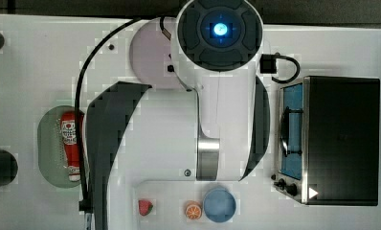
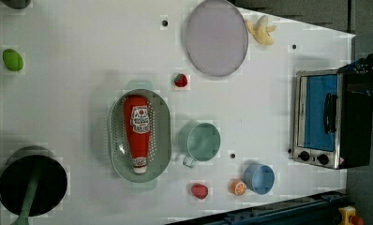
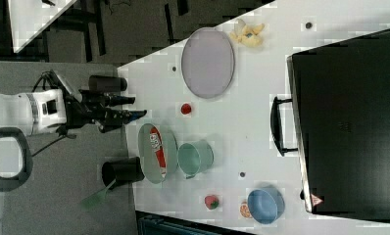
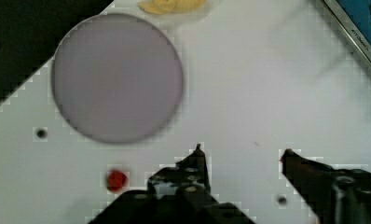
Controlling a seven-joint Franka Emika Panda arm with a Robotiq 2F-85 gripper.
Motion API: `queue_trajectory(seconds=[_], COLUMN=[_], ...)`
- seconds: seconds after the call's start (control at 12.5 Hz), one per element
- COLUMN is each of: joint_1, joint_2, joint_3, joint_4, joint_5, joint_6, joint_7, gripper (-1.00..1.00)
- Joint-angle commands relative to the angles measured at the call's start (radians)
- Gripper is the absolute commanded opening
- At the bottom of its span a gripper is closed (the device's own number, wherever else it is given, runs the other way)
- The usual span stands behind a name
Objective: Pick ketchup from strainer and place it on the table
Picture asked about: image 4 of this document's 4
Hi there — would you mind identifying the red strawberry toy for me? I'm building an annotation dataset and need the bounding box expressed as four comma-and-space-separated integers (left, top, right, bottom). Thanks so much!
106, 170, 128, 192

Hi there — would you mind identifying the round grey plate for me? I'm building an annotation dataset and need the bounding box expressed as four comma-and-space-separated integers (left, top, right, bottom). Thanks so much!
51, 13, 185, 144

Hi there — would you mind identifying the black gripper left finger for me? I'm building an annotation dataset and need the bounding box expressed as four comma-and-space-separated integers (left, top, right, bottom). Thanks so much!
88, 147, 255, 224

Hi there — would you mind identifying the yellow peeled banana toy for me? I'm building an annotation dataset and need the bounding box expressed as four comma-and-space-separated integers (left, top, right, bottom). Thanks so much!
137, 0, 207, 15

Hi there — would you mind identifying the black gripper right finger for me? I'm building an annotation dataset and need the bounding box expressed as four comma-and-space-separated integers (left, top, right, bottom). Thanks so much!
281, 148, 371, 224

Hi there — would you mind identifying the silver toaster oven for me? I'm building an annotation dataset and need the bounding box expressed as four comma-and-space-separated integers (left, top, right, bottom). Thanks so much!
321, 0, 371, 70

